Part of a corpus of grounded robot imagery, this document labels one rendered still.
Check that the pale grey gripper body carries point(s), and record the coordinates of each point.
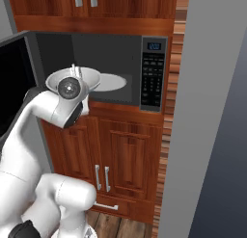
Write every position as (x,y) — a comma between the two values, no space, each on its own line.
(76,71)

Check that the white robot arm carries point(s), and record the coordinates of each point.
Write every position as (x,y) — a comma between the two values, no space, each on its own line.
(22,158)

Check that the white bowl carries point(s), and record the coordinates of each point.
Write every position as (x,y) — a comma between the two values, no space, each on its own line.
(91,77)

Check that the white microwave turntable plate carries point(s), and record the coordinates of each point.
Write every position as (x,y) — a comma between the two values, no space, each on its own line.
(112,82)

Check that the black microwave door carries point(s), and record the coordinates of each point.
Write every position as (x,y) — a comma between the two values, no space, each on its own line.
(14,74)

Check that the wooden cupboard door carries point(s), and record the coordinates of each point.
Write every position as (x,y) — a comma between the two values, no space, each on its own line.
(131,158)
(45,1)
(75,148)
(135,2)

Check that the grey microwave oven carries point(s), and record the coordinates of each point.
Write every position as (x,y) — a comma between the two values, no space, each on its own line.
(153,74)

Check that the wooden drawer front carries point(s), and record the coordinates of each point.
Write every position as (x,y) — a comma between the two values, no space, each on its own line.
(135,209)

